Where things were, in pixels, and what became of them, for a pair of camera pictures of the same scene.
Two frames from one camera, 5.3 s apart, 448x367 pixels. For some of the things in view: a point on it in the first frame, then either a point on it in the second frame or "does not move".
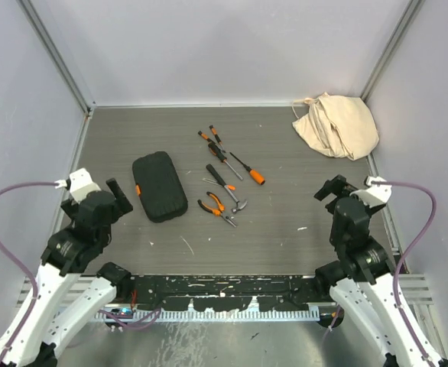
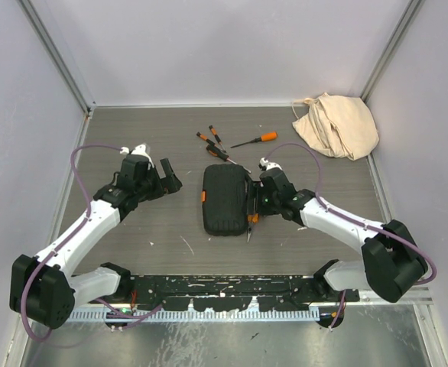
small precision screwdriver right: x=214 y=131 does not move
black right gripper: x=336 y=185 to x=255 y=190
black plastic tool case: x=161 y=193 to x=224 y=198
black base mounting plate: x=228 y=292 does not move
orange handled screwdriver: x=257 y=177 to x=264 y=137
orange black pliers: x=218 y=212 to x=252 y=219
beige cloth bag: x=339 y=125 does not move
